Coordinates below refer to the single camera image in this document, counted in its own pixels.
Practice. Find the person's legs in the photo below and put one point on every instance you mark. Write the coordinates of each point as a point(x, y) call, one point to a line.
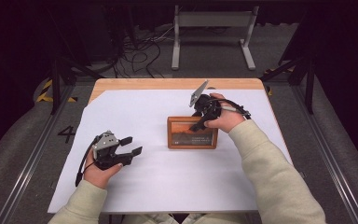
point(155, 219)

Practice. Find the white metal stand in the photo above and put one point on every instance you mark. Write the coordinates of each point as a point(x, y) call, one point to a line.
point(213, 19)

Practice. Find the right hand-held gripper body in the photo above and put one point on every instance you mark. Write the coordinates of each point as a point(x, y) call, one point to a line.
point(206, 105)

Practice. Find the black metal stand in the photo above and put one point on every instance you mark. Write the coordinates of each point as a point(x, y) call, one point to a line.
point(56, 81)
point(309, 81)

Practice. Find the wooden picture frame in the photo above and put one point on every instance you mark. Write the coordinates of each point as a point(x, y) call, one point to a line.
point(192, 133)

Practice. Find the yellow black hazard tape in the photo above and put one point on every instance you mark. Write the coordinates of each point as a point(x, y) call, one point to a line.
point(45, 90)

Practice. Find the aluminium floor rail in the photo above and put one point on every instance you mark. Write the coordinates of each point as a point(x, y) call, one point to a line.
point(31, 161)
point(329, 149)

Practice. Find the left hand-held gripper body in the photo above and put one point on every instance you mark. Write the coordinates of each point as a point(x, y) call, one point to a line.
point(105, 146)

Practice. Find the person's right hand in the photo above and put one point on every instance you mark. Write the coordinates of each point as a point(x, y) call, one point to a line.
point(228, 119)

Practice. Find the white paper sheet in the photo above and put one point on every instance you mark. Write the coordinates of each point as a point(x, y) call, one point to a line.
point(167, 186)

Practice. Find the person's left hand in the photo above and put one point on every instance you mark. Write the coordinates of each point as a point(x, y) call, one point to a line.
point(101, 175)

